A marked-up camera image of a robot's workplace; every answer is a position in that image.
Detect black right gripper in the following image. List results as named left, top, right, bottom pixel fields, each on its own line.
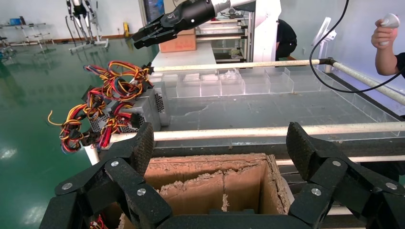
left=132, top=0, right=218, bottom=50

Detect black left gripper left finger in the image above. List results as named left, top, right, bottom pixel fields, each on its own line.
left=39, top=121, right=173, bottom=229

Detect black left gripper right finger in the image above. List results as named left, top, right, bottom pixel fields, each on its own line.
left=286, top=121, right=405, bottom=229

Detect grey power supply with wires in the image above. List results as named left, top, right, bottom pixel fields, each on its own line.
left=46, top=90, right=152, bottom=155
left=106, top=61, right=171, bottom=127
left=89, top=214, right=109, bottom=229
left=83, top=63, right=163, bottom=132

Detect white handheld controller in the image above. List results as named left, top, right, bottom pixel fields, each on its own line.
left=379, top=13, right=401, bottom=30

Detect operator hand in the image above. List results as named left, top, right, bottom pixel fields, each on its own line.
left=371, top=18, right=399, bottom=50

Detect stacked blue crates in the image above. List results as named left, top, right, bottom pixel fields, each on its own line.
left=144, top=0, right=165, bottom=23

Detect small brown cardboard box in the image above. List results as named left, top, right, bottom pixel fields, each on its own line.
left=159, top=28, right=197, bottom=54

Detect white work table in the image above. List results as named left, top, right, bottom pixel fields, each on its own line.
left=150, top=41, right=222, bottom=68

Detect worn cardboard box with dividers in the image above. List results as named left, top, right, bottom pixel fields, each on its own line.
left=104, top=153, right=292, bottom=229

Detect robot on metal stand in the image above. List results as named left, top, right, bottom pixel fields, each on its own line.
left=64, top=0, right=110, bottom=53

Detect clear acrylic compartment tray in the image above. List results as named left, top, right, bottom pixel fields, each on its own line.
left=332, top=80, right=404, bottom=138
left=149, top=68, right=334, bottom=99

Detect white pillar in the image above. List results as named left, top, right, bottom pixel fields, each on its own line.
left=251, top=0, right=283, bottom=63

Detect metal shelf rack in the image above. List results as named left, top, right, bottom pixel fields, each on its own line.
left=0, top=16, right=55, bottom=48

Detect operator black shirt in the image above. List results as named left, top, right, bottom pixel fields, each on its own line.
left=394, top=52, right=405, bottom=80

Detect person in black clothes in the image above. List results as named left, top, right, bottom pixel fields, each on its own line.
left=274, top=19, right=298, bottom=62

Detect white stand device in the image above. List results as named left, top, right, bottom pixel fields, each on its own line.
left=311, top=16, right=337, bottom=61

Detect aluminium frame rack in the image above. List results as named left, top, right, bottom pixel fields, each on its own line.
left=195, top=17, right=254, bottom=62

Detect thin black cable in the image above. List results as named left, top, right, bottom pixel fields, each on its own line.
left=309, top=0, right=405, bottom=94

